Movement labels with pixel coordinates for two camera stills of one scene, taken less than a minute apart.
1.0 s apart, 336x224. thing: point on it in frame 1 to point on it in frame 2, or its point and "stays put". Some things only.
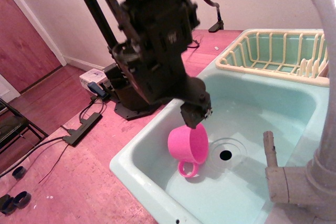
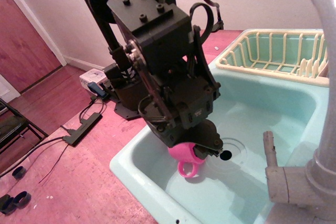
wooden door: x=25 y=59 stays put
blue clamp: x=96 y=89 stays put
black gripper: x=196 y=107 to x=205 y=133
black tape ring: x=22 y=199 stays put
